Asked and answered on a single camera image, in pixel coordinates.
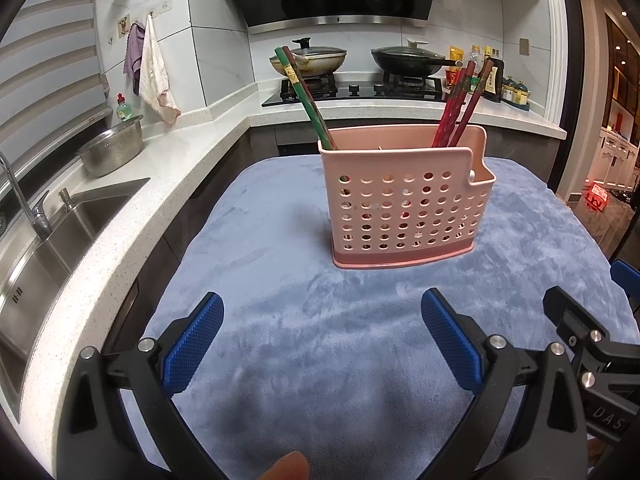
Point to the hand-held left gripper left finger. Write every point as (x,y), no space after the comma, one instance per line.
(195,345)

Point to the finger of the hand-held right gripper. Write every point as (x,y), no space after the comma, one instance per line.
(627,280)
(567,310)

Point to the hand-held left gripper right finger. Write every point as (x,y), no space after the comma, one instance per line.
(450,345)

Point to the pink perforated utensil holder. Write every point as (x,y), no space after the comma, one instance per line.
(400,210)

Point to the dark red chopstick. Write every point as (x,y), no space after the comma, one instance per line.
(475,97)
(442,122)

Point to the green and red chopsticks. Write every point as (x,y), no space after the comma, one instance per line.
(287,54)

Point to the person's left hand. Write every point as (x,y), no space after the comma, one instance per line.
(285,467)

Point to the red box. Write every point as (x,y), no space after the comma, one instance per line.
(595,196)

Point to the blue fleece blanket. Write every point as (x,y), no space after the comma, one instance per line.
(300,285)

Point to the white cabinet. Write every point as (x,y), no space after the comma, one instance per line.
(622,157)

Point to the steel sink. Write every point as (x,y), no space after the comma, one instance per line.
(75,230)

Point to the small chrome sink tap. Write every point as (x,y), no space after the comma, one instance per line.
(66,200)

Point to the chrome faucet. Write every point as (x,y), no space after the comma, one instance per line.
(37,217)

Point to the steel colander bowl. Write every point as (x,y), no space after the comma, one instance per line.
(112,152)

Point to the spice jar set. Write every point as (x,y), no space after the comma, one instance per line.
(516,94)

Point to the dark soy sauce bottle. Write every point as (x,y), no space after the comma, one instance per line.
(495,82)

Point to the green dish soap bottle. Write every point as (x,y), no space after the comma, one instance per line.
(123,112)

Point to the green chopstick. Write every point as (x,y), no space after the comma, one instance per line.
(309,110)

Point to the clear oil bottle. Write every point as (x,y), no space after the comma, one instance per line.
(475,55)

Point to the black gas stove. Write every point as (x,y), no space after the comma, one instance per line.
(350,92)

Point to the white hanging towel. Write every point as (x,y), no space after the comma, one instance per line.
(152,75)

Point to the yellow seasoning packet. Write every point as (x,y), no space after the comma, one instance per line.
(456,55)

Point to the black wok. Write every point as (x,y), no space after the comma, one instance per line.
(405,62)

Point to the glass wok lid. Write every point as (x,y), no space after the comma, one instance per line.
(407,50)

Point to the purple cloth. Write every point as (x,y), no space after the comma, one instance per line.
(134,47)

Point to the beige frying pan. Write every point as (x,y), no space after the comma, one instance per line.
(320,65)

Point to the glass pan lid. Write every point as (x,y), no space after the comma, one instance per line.
(315,51)

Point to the window blind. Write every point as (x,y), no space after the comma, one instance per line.
(45,60)

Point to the grey wall switch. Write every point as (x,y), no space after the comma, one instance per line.
(524,46)

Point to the white wall outlet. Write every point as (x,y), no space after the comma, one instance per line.
(166,7)

